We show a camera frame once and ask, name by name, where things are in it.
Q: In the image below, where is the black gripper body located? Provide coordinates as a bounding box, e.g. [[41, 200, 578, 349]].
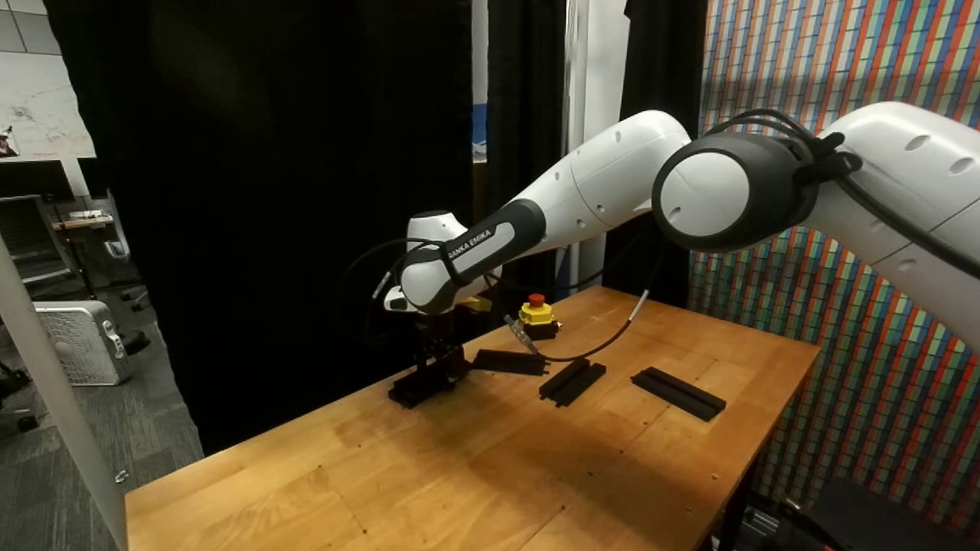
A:
[[421, 316, 470, 378]]

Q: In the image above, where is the black slotted rail block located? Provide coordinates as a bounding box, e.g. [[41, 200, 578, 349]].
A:
[[539, 358, 606, 406]]

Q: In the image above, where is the black grooved rail block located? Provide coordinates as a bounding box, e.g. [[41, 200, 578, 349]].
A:
[[632, 366, 726, 421]]

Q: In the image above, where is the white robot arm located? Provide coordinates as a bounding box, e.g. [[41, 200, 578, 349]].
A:
[[383, 101, 980, 349]]

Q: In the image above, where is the white box appliance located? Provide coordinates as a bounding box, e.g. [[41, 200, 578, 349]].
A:
[[34, 299, 127, 384]]

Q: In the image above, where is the black cable on table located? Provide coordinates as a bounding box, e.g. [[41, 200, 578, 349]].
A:
[[504, 288, 652, 366]]

